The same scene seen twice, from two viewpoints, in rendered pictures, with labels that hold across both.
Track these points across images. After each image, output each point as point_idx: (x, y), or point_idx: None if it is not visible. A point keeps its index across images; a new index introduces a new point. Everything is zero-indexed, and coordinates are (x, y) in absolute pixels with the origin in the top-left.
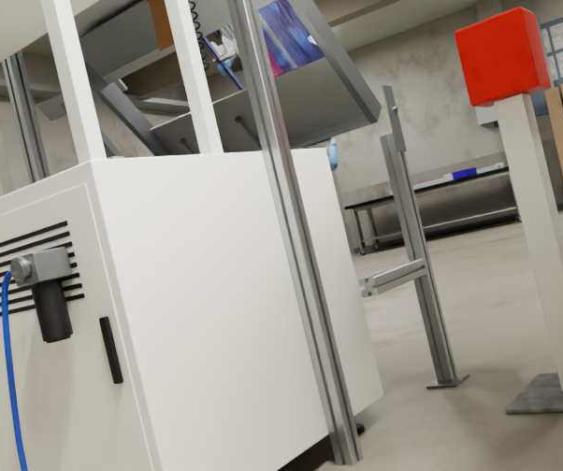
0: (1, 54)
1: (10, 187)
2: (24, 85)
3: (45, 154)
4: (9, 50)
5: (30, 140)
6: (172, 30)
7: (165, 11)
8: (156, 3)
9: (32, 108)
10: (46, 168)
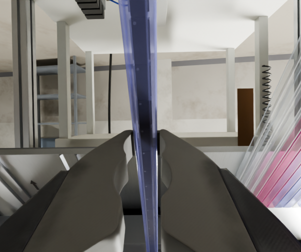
0: (98, 137)
1: (67, 50)
2: (32, 134)
3: (28, 64)
4: (105, 137)
5: (36, 81)
6: (255, 92)
7: (248, 108)
8: (243, 116)
9: (30, 111)
10: (29, 50)
